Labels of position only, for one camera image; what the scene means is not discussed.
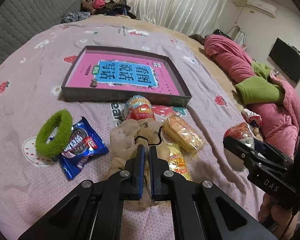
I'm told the yellow snack pack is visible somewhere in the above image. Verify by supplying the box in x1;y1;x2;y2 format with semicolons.
167;142;191;180

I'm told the beige fabric scrunchie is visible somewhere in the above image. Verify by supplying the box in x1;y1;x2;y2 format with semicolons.
107;118;170;211

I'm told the clear biscuit pack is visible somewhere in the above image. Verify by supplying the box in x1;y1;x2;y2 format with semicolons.
163;115;205;153

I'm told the blue Oreo cookie packet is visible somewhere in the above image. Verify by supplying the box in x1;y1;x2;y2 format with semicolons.
58;117;109;180

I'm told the green knitted hair ring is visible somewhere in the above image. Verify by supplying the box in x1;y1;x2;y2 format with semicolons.
35;109;73;158

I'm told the pale surprise egg toy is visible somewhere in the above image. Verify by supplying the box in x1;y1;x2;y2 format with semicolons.
224;122;255;172

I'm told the operator hand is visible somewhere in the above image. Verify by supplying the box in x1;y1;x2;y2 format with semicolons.
257;193;298;239

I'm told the pink quilt roll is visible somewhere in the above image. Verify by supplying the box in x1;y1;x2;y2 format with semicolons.
204;35;300;158

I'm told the small red white plush toy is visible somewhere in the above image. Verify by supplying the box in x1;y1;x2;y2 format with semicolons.
241;108;262;135

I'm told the green fleece blanket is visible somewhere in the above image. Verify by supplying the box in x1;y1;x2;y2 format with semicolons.
235;61;285;105

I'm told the dark cardboard tray box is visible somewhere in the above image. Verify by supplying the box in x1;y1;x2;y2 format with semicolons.
62;46;192;107

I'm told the pink book in tray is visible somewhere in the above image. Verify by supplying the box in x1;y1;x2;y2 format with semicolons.
66;52;180;95

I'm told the purple strawberry bedsheet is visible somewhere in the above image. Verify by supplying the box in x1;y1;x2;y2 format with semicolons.
0;23;262;239

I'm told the white air conditioner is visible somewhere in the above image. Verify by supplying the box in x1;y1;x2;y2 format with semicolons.
247;0;277;17

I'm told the white striped curtain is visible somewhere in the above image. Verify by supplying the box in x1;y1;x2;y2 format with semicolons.
126;0;227;35

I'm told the dark floral pillow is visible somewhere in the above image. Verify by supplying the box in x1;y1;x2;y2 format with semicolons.
61;11;91;23

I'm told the pile of clothes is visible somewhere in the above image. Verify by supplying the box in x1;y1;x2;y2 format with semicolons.
81;0;137;20

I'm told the grey quilted headboard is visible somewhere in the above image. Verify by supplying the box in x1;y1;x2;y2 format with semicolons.
0;0;81;65

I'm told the black wall television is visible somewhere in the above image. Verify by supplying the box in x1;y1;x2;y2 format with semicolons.
269;38;300;83

